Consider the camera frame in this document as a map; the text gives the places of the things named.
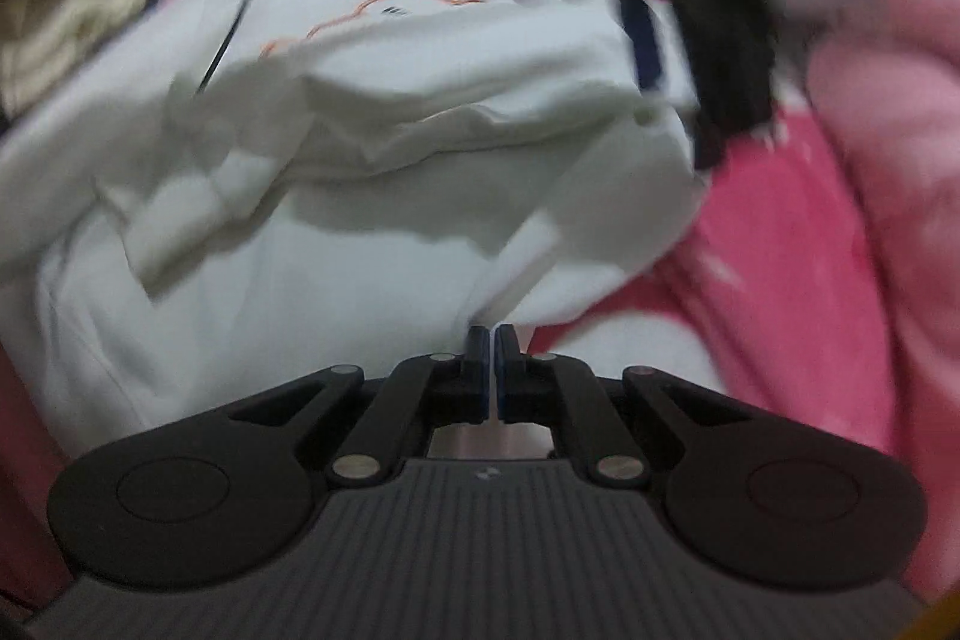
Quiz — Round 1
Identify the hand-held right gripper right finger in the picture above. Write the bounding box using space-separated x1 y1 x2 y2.
495 323 751 489

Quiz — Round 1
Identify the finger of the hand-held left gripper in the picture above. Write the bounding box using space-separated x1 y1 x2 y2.
645 0 781 172
622 0 668 94

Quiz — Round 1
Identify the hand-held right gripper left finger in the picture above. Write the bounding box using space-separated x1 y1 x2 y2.
229 325 492 487

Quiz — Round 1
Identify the white bear print hoodie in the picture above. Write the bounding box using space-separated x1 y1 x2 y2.
0 0 710 461

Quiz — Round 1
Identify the pink grey patchwork quilt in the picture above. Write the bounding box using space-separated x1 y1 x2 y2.
750 0 960 596

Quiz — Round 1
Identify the pink floral blanket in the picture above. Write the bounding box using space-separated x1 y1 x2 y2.
0 0 923 611

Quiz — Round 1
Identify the black cable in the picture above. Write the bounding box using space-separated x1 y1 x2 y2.
193 0 260 95

